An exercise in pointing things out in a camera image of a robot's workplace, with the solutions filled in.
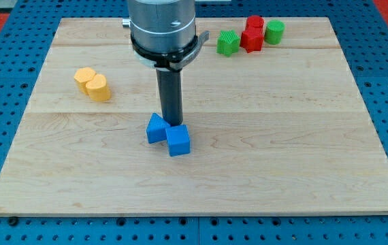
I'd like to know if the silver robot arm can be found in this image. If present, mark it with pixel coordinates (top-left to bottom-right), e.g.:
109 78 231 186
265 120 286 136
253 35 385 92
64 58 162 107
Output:
127 0 210 72

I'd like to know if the yellow heart block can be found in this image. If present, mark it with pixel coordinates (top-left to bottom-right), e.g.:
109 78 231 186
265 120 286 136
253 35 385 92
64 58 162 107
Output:
85 73 111 101

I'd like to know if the blue cube block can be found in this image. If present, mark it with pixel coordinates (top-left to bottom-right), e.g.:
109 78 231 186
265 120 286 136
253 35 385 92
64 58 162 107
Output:
165 125 191 157

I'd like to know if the blue triangle block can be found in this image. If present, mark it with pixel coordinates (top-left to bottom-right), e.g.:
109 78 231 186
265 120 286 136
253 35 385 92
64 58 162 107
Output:
146 113 170 144

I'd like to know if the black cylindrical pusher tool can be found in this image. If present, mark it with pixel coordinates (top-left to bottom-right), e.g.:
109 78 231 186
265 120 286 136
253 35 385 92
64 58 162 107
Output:
156 69 183 126

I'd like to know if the green star block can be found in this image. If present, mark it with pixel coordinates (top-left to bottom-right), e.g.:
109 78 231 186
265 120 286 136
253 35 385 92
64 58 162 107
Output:
216 30 240 56

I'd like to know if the wooden board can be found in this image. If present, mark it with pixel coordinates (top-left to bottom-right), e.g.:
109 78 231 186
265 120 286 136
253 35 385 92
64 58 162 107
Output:
0 17 388 217

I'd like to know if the red star block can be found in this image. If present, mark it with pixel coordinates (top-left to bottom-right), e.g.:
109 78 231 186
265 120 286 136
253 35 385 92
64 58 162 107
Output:
240 28 264 53

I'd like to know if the red cylinder block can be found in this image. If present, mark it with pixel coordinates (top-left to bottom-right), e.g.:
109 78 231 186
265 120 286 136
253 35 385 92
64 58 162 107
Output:
245 15 265 32

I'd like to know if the yellow hexagon block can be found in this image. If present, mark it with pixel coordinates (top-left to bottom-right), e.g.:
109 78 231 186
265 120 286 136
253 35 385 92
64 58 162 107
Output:
74 67 96 95

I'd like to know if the green cylinder block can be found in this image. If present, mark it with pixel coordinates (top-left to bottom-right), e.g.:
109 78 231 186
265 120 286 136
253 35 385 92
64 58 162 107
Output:
264 20 285 45

